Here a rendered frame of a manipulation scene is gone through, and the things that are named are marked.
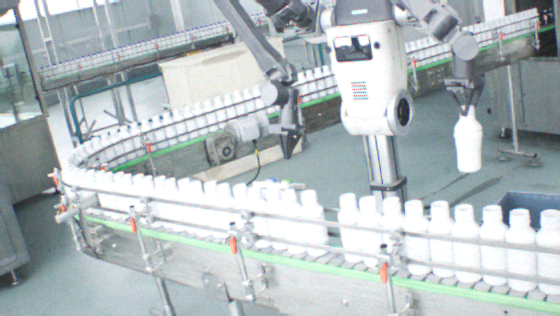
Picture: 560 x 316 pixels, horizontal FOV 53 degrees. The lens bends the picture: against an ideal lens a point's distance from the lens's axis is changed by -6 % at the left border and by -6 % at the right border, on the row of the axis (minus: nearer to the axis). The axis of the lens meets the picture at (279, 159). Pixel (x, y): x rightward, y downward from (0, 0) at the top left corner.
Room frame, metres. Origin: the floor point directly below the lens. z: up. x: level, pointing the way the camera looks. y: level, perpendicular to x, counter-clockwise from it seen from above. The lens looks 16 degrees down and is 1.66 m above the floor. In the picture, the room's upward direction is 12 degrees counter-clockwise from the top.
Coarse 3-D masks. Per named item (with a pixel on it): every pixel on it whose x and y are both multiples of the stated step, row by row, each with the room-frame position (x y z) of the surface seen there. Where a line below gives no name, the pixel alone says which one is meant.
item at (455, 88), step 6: (456, 84) 1.39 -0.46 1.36; (450, 90) 1.38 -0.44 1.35; (456, 90) 1.37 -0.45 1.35; (462, 90) 1.36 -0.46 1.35; (468, 90) 1.34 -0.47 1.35; (450, 96) 1.39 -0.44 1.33; (456, 96) 1.39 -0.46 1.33; (468, 96) 1.35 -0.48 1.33; (456, 102) 1.38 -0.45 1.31; (468, 102) 1.36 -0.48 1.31; (468, 108) 1.37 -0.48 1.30; (462, 114) 1.38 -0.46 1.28
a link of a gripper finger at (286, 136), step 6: (270, 132) 1.70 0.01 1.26; (276, 132) 1.68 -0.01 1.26; (282, 132) 1.66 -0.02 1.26; (288, 132) 1.66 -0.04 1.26; (294, 132) 1.68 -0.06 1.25; (282, 138) 1.66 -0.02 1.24; (288, 138) 1.66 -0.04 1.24; (294, 138) 1.68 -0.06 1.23; (300, 138) 1.69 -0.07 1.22; (288, 144) 1.66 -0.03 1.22; (294, 144) 1.68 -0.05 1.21; (288, 150) 1.67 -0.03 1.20; (288, 156) 1.67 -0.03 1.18
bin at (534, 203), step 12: (516, 192) 1.60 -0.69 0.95; (528, 192) 1.58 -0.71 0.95; (504, 204) 1.59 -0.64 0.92; (516, 204) 1.60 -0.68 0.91; (528, 204) 1.58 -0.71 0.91; (540, 204) 1.55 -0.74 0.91; (552, 204) 1.53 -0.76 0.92; (504, 216) 1.58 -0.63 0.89; (540, 216) 1.55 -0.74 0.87; (540, 228) 1.55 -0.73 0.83
